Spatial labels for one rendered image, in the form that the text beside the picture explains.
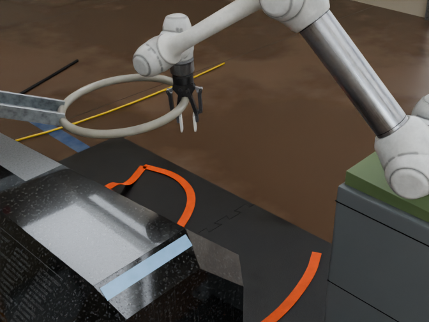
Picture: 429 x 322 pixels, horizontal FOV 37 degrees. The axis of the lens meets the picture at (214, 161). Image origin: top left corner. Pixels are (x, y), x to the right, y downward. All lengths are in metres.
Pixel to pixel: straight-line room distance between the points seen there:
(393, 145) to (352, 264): 0.57
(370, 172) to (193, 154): 1.94
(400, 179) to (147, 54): 0.87
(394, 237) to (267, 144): 2.04
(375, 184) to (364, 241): 0.20
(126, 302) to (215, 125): 2.64
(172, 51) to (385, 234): 0.89
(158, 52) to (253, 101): 2.55
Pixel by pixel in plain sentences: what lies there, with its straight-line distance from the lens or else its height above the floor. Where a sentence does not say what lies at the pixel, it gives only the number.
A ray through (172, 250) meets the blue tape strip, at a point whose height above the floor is 0.80.
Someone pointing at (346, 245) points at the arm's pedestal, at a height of 0.59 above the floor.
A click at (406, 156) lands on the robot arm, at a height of 1.06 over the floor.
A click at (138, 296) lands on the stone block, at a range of 1.75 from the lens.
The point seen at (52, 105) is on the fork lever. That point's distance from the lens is 2.45.
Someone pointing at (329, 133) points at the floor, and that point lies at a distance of 4.19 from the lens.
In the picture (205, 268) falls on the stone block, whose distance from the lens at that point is 1.88.
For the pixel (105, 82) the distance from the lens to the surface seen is 2.58.
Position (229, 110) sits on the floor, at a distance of 4.44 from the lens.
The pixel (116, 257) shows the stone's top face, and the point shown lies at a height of 0.82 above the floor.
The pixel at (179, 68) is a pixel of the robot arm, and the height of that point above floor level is 1.08.
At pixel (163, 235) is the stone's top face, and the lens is 1.84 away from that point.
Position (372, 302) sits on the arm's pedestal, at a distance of 2.28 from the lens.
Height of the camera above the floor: 1.92
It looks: 30 degrees down
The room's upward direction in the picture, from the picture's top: 1 degrees counter-clockwise
